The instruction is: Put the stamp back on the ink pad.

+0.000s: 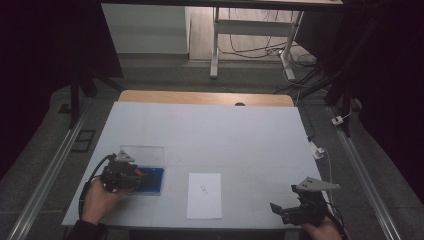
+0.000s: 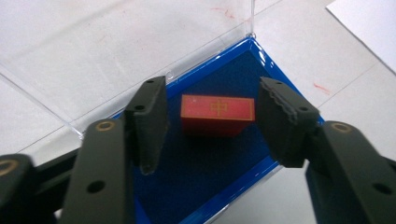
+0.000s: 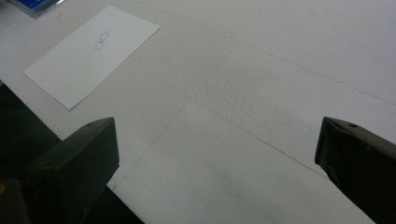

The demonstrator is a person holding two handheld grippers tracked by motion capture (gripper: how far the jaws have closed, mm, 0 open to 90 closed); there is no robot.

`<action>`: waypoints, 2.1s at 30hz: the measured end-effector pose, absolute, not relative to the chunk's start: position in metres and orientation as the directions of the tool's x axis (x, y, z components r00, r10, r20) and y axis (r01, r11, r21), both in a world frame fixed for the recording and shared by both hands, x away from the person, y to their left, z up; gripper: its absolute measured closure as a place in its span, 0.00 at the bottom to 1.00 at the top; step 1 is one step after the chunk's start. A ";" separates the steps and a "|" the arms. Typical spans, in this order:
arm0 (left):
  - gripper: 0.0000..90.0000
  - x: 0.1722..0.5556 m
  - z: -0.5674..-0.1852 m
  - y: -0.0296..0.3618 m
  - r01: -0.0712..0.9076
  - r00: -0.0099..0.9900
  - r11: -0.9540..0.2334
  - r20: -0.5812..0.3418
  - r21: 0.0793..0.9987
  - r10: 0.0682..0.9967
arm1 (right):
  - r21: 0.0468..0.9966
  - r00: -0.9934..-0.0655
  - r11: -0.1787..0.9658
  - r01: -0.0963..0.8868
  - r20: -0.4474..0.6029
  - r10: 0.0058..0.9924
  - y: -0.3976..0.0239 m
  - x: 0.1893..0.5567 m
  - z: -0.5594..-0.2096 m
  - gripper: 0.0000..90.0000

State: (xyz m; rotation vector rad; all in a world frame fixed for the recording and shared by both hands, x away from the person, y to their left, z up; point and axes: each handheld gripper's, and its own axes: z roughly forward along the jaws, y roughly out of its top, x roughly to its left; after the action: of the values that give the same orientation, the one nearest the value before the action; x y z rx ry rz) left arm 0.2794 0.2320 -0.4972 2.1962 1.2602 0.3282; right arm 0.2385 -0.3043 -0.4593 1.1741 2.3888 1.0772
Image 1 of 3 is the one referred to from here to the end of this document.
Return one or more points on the small white plug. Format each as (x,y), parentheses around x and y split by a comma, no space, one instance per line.
(337,120)

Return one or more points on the aluminium rail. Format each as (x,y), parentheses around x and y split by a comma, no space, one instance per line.
(363,180)
(46,180)

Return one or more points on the white table cover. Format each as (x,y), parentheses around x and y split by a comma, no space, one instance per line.
(216,140)

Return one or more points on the white paper sheet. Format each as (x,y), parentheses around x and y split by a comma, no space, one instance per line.
(204,200)

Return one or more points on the blue ink pad case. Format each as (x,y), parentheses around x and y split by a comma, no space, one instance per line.
(155,180)

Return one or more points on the person's right hand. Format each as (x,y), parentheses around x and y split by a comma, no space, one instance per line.
(321,232)

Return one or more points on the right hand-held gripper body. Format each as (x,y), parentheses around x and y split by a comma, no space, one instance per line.
(311,200)

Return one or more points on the white panel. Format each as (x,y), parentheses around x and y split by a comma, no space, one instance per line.
(143,30)

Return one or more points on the white-framed desk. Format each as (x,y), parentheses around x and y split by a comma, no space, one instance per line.
(250,28)

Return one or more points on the black stand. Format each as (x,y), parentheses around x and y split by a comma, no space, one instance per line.
(346,100)
(74,100)

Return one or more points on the person's left hand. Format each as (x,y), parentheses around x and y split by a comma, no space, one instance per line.
(100,203)

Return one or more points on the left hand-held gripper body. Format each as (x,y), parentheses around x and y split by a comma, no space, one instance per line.
(118,173)

